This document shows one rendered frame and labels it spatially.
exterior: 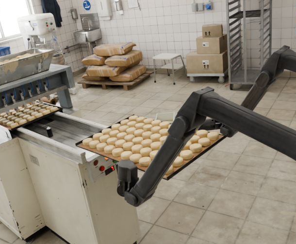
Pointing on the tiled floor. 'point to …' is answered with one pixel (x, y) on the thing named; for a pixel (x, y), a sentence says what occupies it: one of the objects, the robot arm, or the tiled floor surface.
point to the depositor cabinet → (13, 183)
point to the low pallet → (116, 82)
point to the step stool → (169, 64)
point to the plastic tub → (169, 117)
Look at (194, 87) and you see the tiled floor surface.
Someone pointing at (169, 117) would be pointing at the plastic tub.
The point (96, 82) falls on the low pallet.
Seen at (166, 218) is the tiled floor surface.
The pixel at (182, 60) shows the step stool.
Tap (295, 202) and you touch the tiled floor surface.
